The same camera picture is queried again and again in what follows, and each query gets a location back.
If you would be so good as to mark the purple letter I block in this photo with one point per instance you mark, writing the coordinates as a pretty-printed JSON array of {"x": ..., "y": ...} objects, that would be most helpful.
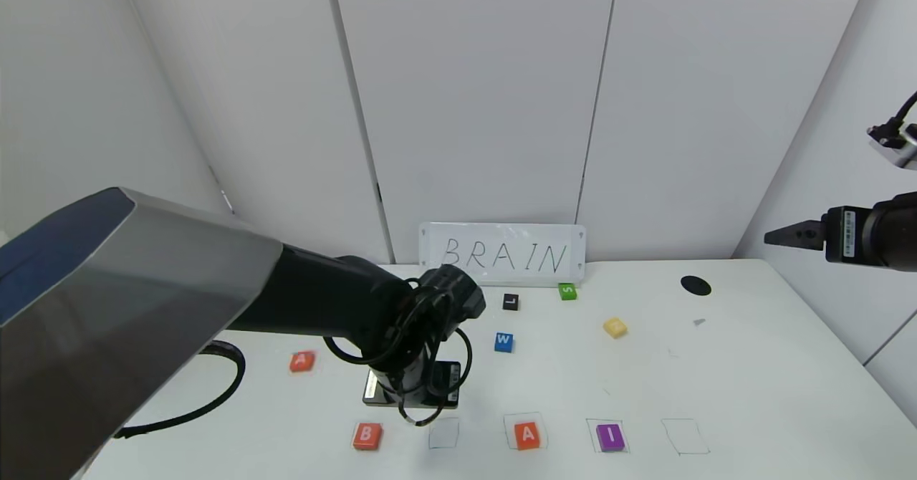
[{"x": 610, "y": 438}]

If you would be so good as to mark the green letter S block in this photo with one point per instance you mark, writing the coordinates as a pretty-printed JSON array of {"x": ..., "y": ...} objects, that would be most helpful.
[{"x": 567, "y": 291}]

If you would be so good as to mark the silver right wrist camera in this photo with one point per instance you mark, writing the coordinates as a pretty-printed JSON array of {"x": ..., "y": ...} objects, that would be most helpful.
[{"x": 899, "y": 147}]

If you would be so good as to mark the yellow letter N block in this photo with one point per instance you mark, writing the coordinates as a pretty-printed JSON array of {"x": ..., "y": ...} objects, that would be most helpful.
[{"x": 615, "y": 327}]

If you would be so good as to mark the black round table grommet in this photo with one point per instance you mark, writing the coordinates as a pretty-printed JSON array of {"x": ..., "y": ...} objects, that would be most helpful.
[{"x": 696, "y": 285}]

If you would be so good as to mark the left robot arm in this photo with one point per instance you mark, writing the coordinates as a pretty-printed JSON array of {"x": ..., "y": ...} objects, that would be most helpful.
[{"x": 143, "y": 301}]

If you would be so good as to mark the black letter L block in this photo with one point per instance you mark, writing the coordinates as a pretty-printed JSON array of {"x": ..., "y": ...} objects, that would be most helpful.
[{"x": 510, "y": 302}]

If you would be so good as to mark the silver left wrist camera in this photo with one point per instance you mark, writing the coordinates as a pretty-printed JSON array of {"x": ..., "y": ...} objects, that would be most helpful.
[{"x": 371, "y": 385}]

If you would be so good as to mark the white board reading BRAIN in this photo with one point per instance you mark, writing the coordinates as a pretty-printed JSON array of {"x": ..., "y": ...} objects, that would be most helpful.
[{"x": 516, "y": 240}]

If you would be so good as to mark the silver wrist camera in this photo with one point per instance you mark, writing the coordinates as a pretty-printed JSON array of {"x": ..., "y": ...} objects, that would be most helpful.
[
  {"x": 371, "y": 385},
  {"x": 899, "y": 147}
]

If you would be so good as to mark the orange letter A block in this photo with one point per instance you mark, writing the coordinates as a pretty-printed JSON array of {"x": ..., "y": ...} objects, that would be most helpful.
[
  {"x": 302, "y": 361},
  {"x": 528, "y": 436}
]

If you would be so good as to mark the blue letter W block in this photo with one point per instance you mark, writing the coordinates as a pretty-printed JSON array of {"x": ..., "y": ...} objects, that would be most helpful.
[{"x": 503, "y": 342}]

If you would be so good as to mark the orange letter B block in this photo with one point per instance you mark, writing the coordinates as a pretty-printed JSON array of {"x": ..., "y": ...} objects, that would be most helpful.
[{"x": 367, "y": 436}]

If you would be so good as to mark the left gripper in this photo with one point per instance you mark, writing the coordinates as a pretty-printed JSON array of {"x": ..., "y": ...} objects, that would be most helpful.
[{"x": 412, "y": 388}]

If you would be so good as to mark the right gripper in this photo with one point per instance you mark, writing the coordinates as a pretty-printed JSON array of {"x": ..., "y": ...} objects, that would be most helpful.
[{"x": 845, "y": 235}]

